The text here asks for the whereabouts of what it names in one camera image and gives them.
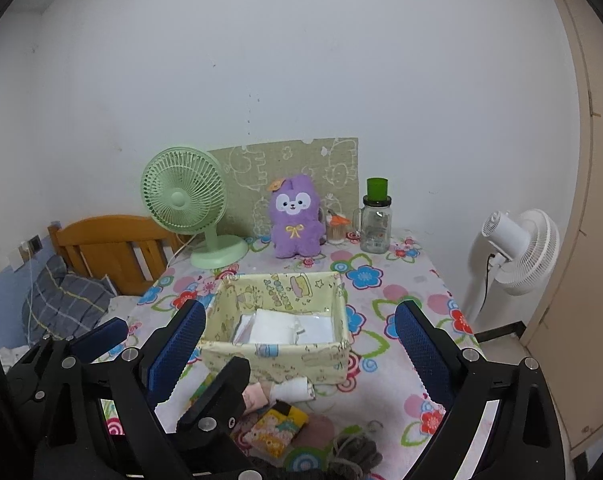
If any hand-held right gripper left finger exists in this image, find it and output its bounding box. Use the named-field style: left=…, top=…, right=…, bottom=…
left=29, top=300, right=207, bottom=480

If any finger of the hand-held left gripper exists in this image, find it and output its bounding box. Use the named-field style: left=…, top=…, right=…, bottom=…
left=176, top=356, right=262, bottom=480
left=4, top=317, right=130, bottom=411

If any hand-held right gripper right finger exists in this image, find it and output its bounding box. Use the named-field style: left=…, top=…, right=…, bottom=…
left=395, top=300, right=577, bottom=480

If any pink wet wipes packet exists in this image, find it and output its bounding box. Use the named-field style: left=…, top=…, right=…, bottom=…
left=242, top=382, right=273, bottom=415

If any yellow printed pouch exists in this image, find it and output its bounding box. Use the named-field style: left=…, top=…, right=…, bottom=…
left=244, top=400, right=309, bottom=458

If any yellow-green printed fabric storage box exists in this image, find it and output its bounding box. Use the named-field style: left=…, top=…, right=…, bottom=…
left=198, top=271, right=353, bottom=386

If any grey plaid pillow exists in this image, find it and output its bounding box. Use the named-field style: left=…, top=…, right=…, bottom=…
left=22, top=255, right=116, bottom=346

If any wooden bed headboard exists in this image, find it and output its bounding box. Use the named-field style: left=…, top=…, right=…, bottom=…
left=48, top=215, right=182, bottom=297

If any floral tablecloth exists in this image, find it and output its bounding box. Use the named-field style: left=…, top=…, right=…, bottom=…
left=92, top=230, right=487, bottom=480

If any mauve round cloth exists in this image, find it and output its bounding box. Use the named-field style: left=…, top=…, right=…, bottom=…
left=292, top=414, right=335, bottom=453

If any clear plastic packet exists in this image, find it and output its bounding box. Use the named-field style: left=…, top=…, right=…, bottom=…
left=294, top=312, right=333, bottom=345

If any grey knitted cloth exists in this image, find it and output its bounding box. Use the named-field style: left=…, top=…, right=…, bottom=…
left=326, top=435, right=383, bottom=476

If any glass jar with green lid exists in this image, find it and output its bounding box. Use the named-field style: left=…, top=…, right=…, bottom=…
left=359, top=177, right=395, bottom=253

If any white standing fan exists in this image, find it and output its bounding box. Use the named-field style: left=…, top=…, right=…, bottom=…
left=461, top=208, right=561, bottom=331

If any small jar with orange lid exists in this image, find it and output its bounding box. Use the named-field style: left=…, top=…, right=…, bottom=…
left=325, top=207, right=352, bottom=246

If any green desk fan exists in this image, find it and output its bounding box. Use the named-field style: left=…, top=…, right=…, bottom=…
left=140, top=146, right=250, bottom=270

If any purple plush toy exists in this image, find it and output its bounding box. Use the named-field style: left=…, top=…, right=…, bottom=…
left=268, top=173, right=327, bottom=259

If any green animal-print board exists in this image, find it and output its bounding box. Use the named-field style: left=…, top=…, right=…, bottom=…
left=208, top=136, right=359, bottom=238

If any beige wooden door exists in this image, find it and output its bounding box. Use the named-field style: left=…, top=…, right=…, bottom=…
left=524, top=0, right=603, bottom=461

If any white fan cable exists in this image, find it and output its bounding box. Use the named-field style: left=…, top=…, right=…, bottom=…
left=166, top=232, right=203, bottom=268

